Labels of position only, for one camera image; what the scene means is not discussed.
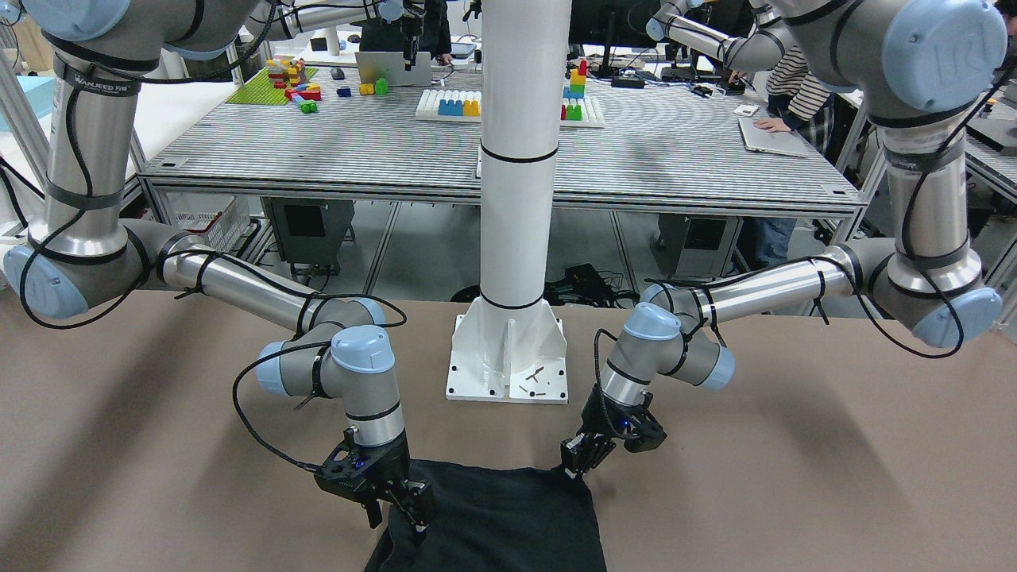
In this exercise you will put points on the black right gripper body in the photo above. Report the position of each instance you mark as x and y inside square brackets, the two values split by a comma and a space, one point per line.
[392, 465]

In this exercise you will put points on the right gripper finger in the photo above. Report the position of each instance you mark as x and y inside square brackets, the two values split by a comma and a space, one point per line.
[417, 501]
[373, 512]

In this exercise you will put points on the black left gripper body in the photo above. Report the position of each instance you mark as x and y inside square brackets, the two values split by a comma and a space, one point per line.
[597, 418]

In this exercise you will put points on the black t-shirt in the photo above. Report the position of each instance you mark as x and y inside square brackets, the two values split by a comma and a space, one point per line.
[496, 520]

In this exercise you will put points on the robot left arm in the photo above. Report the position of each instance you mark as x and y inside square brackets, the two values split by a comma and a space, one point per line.
[921, 67]

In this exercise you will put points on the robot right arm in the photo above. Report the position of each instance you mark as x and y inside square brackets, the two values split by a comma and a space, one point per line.
[80, 254]

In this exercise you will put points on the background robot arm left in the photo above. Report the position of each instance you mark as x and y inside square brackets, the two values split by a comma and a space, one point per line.
[423, 25]

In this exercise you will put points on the grey computer box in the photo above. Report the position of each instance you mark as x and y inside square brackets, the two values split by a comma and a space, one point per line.
[695, 248]
[309, 231]

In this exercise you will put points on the striped aluminium work table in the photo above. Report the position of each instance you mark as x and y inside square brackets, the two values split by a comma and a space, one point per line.
[661, 150]

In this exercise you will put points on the white plastic basket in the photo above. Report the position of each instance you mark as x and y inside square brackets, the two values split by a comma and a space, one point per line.
[221, 220]

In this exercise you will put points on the silver laptop on table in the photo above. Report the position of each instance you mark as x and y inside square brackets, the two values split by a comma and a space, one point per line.
[760, 141]

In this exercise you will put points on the white block tray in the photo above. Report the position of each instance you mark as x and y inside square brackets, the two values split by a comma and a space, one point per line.
[440, 104]

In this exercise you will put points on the person in striped shirt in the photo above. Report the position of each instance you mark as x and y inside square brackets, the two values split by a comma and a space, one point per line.
[799, 102]

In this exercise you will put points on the green lego baseplate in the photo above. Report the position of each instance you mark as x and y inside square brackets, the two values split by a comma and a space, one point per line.
[278, 85]

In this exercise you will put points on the open laptop in background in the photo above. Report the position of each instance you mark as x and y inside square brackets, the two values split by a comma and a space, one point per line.
[390, 66]

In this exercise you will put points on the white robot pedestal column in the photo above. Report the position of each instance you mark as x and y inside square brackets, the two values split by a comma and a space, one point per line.
[509, 346]

